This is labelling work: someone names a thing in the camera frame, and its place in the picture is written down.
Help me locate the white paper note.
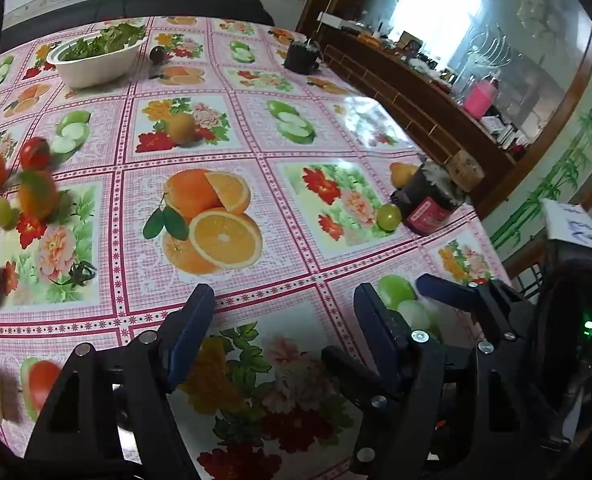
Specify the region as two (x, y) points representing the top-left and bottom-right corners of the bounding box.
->
(540, 198), (592, 249)

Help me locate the mandarin with green leaf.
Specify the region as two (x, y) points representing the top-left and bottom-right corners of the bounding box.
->
(18, 170), (59, 221)

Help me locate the yellow pear fruit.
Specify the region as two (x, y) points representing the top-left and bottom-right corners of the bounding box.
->
(389, 162), (418, 188)

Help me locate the green tomato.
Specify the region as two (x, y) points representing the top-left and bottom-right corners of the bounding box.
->
(0, 196), (15, 229)

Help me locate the pink container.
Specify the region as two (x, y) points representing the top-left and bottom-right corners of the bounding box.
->
(463, 79), (498, 120)

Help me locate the dark red label jar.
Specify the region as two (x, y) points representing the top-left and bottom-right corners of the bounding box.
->
(390, 160), (467, 235)

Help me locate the black cup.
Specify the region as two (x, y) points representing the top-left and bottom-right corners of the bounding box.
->
(284, 41), (320, 75)

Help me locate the brown round fruit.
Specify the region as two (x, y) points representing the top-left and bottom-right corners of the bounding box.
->
(167, 113), (196, 145)

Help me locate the black leather sofa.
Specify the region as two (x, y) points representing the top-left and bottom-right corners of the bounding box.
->
(0, 0), (274, 53)

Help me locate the fruit print tablecloth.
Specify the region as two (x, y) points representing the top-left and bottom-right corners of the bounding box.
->
(0, 16), (505, 479)

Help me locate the white bowl of greens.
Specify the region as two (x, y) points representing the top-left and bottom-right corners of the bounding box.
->
(47, 23), (147, 90)

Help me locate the small dark plum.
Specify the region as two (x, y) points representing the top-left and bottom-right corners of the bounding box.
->
(149, 46), (167, 66)

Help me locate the large red tomato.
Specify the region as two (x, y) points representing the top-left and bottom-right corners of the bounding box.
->
(28, 361), (61, 412)

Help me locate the small red tomato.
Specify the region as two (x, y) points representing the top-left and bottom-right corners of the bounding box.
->
(20, 136), (50, 171)

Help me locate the wooden sideboard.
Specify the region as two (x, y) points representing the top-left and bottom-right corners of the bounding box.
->
(297, 14), (516, 219)

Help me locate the green grape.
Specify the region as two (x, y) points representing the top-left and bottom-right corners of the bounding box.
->
(376, 203), (402, 233)

